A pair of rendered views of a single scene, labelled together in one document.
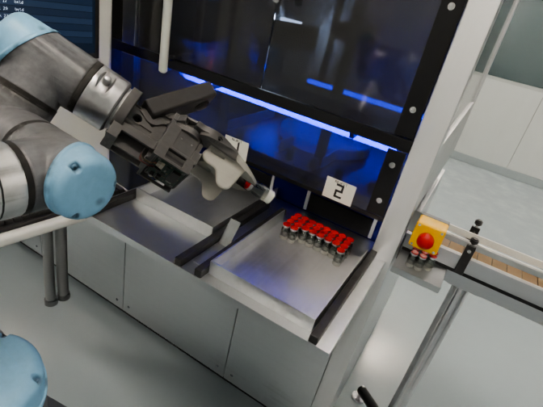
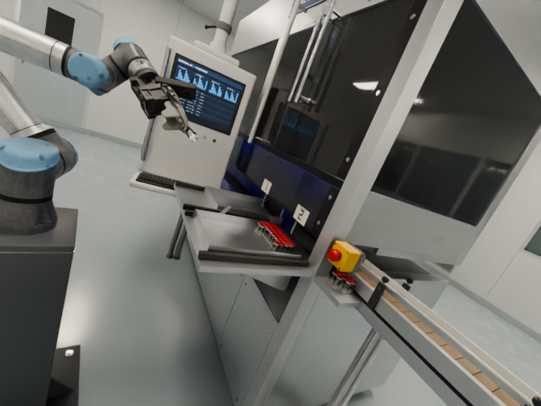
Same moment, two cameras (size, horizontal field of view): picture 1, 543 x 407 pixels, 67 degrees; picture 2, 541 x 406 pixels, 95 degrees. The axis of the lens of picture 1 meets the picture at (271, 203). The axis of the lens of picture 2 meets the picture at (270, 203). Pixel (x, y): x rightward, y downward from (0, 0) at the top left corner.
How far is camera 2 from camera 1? 65 cm
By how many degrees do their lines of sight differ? 34
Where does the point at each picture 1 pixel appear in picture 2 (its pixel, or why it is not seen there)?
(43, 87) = (119, 59)
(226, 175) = (169, 112)
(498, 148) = not seen: outside the picture
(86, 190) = (82, 68)
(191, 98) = (179, 84)
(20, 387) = (30, 152)
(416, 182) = (340, 210)
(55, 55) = (129, 48)
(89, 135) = (213, 170)
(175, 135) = (154, 87)
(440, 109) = (362, 158)
